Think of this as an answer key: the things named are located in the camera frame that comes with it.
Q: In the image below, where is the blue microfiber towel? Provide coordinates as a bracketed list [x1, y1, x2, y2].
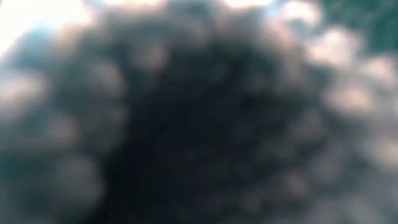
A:
[0, 0, 398, 224]

